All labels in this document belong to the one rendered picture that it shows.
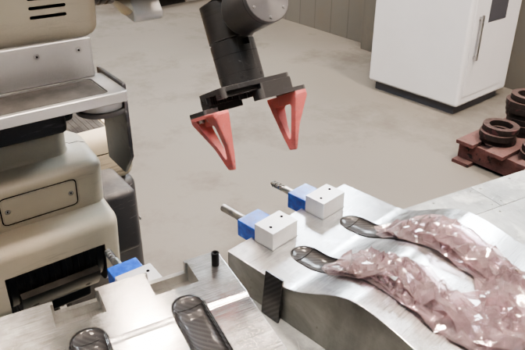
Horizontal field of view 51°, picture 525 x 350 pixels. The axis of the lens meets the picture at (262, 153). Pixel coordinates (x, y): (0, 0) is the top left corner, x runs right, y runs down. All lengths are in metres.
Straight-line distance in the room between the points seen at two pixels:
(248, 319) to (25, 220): 0.48
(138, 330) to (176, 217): 1.81
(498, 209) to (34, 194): 0.77
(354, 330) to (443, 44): 2.93
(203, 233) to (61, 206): 1.37
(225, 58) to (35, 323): 0.36
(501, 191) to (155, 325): 0.70
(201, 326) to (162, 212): 1.85
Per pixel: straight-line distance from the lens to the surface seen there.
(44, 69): 0.86
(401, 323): 0.63
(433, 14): 3.50
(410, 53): 3.63
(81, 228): 0.97
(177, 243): 2.26
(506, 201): 1.07
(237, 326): 0.62
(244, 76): 0.68
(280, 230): 0.76
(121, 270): 0.78
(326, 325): 0.69
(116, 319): 0.64
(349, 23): 5.06
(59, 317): 0.69
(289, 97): 0.72
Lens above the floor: 1.32
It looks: 27 degrees down
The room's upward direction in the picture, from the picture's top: straight up
